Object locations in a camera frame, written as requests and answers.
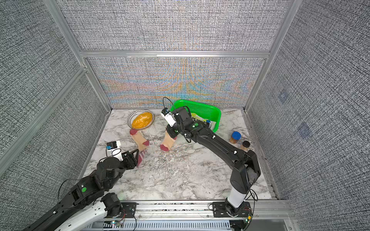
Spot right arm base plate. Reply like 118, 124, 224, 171
210, 201, 252, 218

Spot pink tan striped sock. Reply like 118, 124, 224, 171
130, 129, 149, 166

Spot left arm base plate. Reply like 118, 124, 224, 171
108, 202, 137, 218

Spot jar with blue lid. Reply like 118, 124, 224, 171
229, 131, 242, 144

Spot green plastic basket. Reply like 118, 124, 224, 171
170, 100, 222, 132

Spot white sock yellow dots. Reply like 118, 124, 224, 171
191, 113, 216, 130

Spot jar with black lid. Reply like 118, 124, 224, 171
240, 140, 251, 152

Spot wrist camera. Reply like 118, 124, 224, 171
106, 141, 123, 161
161, 107, 177, 127

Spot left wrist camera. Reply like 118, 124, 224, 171
106, 141, 123, 161

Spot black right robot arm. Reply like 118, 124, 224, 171
161, 106, 261, 217

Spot patterned bowl with orange food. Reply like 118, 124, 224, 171
127, 110, 155, 130

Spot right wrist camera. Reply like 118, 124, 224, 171
161, 107, 177, 127

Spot aluminium front rail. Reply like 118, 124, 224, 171
124, 199, 297, 223

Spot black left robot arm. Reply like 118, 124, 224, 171
25, 149, 139, 231

